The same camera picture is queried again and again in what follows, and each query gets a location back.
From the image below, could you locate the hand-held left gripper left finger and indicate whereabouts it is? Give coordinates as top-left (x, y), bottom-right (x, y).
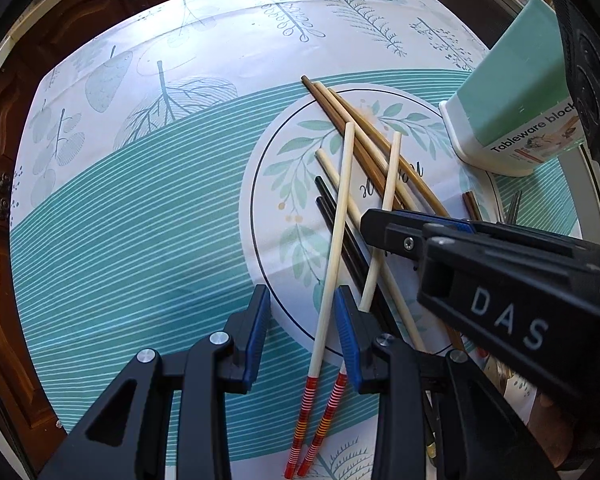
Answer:
top-left (37, 284), bottom-right (272, 480)

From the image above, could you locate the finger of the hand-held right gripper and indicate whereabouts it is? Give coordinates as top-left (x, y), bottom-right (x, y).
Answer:
top-left (360, 208), bottom-right (453, 272)
top-left (449, 216), bottom-right (600, 261)

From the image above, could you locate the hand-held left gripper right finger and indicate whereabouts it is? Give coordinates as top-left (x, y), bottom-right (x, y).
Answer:
top-left (333, 286), bottom-right (561, 480)

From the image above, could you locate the dark brown chopstick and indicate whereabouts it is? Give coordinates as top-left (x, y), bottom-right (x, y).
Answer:
top-left (461, 190), bottom-right (482, 222)
top-left (300, 76), bottom-right (408, 211)

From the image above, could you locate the light brown wooden chopstick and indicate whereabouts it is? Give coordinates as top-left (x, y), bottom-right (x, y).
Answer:
top-left (314, 82), bottom-right (421, 211)
top-left (326, 88), bottom-right (451, 218)

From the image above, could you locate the black chopstick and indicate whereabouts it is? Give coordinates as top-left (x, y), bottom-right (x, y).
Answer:
top-left (315, 196), bottom-right (441, 466)
top-left (314, 176), bottom-right (396, 336)

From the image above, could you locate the plain cream chopstick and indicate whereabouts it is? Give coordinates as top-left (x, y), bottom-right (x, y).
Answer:
top-left (314, 148), bottom-right (428, 353)

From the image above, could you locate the green utensil holder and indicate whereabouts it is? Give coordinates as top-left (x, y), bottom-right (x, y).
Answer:
top-left (439, 0), bottom-right (588, 177)

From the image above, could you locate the person's right hand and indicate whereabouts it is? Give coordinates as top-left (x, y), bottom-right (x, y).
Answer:
top-left (525, 392), bottom-right (587, 451)

